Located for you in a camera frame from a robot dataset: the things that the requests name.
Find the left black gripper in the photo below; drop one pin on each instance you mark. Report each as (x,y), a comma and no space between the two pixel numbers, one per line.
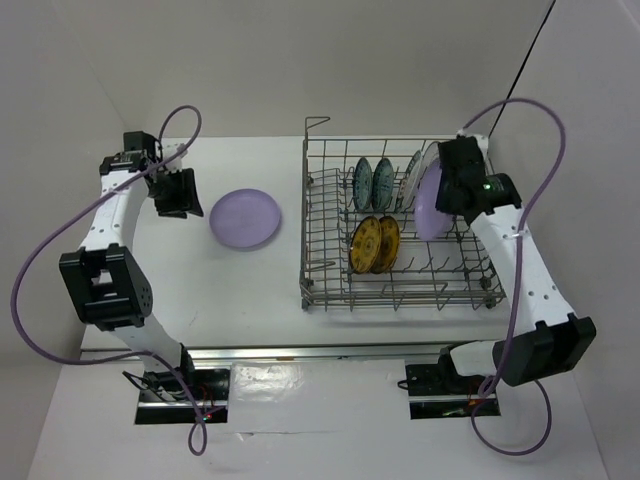
(186,199)

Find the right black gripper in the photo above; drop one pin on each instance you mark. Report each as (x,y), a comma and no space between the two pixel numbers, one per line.
(441,202)

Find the white plate with rings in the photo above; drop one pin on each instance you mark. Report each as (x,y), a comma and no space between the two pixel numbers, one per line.
(430,155)

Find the purple plastic plate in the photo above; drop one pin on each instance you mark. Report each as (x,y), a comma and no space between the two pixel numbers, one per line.
(429,222)
(245,219)

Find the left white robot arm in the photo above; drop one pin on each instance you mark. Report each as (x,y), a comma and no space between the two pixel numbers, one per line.
(107,286)

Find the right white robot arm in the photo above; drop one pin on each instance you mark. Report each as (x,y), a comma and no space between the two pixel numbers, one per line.
(545,336)

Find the white plate floral rim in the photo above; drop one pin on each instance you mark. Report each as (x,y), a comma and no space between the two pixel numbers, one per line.
(409,182)

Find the right blue patterned plate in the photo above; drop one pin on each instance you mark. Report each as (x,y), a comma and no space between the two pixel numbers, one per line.
(383,183)

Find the blue patterned plate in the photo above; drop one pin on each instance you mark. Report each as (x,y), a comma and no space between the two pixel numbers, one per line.
(383,183)
(362,184)

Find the right yellow patterned plate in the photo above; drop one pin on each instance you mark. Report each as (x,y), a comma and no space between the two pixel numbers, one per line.
(390,241)

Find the yellow patterned plate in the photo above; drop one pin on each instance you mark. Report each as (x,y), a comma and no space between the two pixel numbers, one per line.
(390,241)
(365,245)

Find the left blue patterned plate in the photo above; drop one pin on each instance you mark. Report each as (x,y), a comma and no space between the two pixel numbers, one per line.
(362,184)

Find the left yellow patterned plate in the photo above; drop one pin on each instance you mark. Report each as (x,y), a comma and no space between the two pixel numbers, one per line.
(365,245)

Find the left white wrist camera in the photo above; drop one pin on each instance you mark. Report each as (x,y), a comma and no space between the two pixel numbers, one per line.
(176,152)

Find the grey wire dish rack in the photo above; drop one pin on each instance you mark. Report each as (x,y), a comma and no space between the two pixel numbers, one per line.
(452,269)

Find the silver aluminium rail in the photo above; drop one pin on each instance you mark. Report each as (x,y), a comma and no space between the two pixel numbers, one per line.
(422,352)

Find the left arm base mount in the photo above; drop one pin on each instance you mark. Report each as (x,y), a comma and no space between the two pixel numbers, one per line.
(157,406)

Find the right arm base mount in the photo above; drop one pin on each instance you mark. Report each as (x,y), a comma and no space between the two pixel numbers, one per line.
(432,395)

